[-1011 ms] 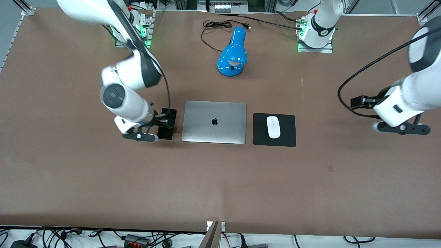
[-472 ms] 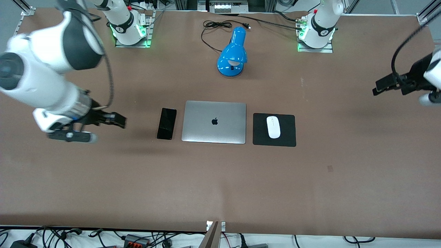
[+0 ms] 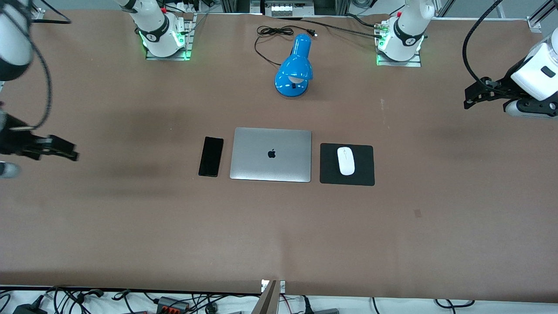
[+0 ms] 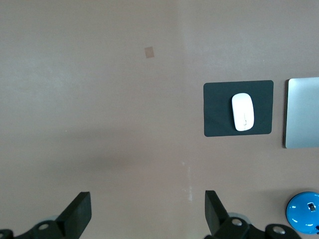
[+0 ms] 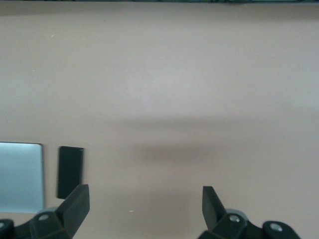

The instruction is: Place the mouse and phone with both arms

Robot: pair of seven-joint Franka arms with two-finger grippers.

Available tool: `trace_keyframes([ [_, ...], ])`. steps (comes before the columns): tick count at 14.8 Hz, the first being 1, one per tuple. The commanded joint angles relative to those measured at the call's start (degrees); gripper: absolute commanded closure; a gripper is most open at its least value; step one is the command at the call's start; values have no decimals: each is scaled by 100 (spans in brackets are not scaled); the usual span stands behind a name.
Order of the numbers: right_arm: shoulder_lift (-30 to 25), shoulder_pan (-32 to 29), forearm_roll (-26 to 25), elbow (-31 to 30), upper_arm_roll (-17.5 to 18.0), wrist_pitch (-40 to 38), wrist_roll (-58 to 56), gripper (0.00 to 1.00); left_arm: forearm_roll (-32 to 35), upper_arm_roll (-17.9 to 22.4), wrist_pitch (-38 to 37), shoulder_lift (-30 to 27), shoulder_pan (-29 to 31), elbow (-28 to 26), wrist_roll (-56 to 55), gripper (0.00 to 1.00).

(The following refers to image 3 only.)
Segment wooden post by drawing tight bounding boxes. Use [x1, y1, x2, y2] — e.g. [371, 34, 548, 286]
[250, 280, 280, 314]

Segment looped black cable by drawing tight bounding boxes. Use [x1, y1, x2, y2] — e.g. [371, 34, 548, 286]
[434, 298, 476, 309]

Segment black lamp power cord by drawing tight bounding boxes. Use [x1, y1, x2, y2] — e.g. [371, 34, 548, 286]
[254, 25, 318, 67]

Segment black mouse pad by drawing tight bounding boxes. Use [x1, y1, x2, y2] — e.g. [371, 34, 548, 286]
[319, 142, 376, 187]

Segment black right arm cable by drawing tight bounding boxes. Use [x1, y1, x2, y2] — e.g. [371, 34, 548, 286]
[9, 0, 72, 131]

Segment silver closed laptop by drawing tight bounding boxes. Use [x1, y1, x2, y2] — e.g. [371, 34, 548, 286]
[229, 127, 313, 183]

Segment small metal bracket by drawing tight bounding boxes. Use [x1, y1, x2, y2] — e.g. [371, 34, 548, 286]
[260, 279, 286, 293]

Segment white power strip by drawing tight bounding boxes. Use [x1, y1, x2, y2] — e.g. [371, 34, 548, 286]
[270, 2, 306, 17]

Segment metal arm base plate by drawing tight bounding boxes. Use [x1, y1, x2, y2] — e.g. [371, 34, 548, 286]
[375, 22, 422, 68]
[145, 13, 193, 61]

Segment black power adapter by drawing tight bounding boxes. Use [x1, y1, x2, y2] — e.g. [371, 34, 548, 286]
[12, 296, 47, 314]

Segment grey connector block orange levers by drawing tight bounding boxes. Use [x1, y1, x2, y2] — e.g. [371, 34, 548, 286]
[156, 296, 191, 314]

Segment black smartphone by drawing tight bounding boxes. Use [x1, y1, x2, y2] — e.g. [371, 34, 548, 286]
[198, 136, 225, 177]

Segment white computer mouse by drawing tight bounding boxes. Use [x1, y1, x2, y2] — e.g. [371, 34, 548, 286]
[337, 146, 356, 177]

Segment blue desk lamp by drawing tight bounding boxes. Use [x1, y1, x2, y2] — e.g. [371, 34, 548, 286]
[274, 33, 314, 98]

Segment black cable to arm base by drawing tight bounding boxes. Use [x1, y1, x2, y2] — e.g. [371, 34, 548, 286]
[300, 18, 385, 40]

